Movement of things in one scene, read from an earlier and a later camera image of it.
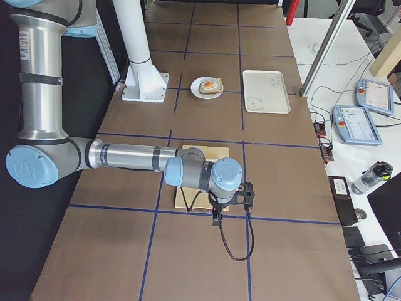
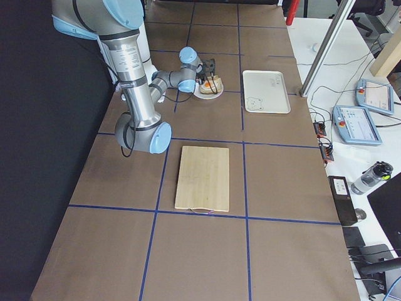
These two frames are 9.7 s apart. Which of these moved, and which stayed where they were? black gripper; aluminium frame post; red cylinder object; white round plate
Moved: black gripper
Stayed: red cylinder object; aluminium frame post; white round plate
